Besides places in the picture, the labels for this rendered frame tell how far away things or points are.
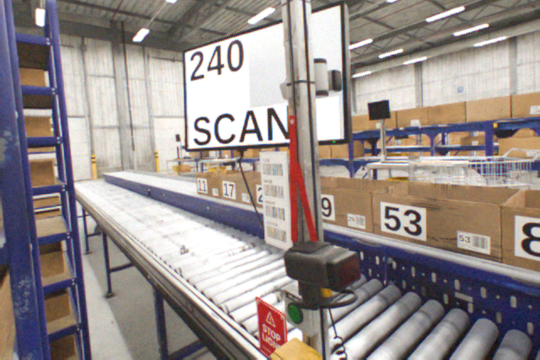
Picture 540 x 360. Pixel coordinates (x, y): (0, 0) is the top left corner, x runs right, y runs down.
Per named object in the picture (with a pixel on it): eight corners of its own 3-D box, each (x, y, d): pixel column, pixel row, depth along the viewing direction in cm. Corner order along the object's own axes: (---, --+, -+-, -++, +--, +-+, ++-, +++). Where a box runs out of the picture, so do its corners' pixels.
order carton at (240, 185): (220, 200, 200) (218, 175, 199) (255, 193, 219) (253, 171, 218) (253, 207, 170) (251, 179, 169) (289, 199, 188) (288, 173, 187)
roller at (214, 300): (212, 317, 94) (204, 312, 98) (317, 265, 127) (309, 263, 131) (209, 302, 94) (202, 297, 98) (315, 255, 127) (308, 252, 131)
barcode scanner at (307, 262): (344, 334, 39) (332, 257, 40) (287, 309, 48) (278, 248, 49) (371, 313, 43) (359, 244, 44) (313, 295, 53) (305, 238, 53)
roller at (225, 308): (218, 307, 90) (222, 324, 88) (326, 256, 123) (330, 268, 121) (211, 307, 93) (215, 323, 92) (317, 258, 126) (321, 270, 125)
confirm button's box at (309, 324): (283, 323, 55) (280, 288, 54) (294, 315, 57) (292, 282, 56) (309, 340, 50) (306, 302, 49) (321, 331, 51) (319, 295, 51)
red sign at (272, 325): (258, 350, 66) (255, 296, 65) (261, 348, 66) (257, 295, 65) (310, 395, 53) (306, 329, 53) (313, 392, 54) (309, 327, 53)
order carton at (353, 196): (299, 218, 140) (298, 184, 139) (337, 206, 158) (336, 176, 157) (373, 236, 109) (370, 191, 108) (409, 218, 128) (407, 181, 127)
